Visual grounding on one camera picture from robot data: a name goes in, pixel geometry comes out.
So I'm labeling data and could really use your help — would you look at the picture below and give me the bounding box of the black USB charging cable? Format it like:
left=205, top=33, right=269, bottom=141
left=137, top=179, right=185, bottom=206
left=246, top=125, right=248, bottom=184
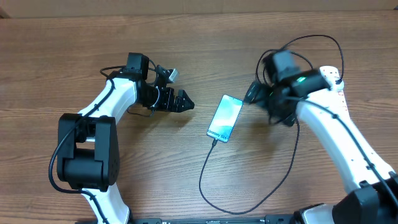
left=198, top=34, right=345, bottom=216

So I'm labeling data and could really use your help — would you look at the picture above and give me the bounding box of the Samsung Galaxy smartphone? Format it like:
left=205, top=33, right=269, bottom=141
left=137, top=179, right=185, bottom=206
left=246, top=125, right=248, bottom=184
left=206, top=95, right=243, bottom=142

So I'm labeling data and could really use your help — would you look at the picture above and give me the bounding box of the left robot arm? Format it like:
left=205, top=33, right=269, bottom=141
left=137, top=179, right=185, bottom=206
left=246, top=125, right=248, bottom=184
left=48, top=52, right=195, bottom=223

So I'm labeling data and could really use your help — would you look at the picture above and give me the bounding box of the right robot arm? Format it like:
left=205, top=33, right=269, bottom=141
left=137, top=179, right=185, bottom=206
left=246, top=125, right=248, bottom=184
left=244, top=50, right=397, bottom=223

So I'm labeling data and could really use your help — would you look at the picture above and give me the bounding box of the white charger plug adapter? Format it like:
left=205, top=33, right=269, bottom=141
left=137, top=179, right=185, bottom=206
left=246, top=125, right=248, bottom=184
left=329, top=77, right=345, bottom=92

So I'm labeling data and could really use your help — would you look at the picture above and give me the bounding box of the white power strip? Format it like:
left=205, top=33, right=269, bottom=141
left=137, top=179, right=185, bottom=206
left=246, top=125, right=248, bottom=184
left=320, top=65, right=349, bottom=116

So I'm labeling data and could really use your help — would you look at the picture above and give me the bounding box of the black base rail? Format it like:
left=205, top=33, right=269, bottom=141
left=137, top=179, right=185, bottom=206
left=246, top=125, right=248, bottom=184
left=129, top=214, right=299, bottom=224

